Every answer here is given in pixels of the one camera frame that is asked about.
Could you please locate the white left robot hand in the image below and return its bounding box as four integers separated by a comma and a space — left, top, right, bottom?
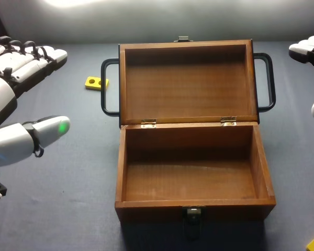
0, 36, 71, 168

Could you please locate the grey table cloth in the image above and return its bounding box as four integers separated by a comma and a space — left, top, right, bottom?
0, 40, 314, 251

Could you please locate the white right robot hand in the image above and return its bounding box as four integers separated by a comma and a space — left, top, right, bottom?
288, 35, 314, 123

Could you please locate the open wooden box base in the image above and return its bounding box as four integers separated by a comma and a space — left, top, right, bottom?
114, 121, 277, 241

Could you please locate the black device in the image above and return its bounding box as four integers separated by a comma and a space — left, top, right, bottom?
100, 36, 277, 130

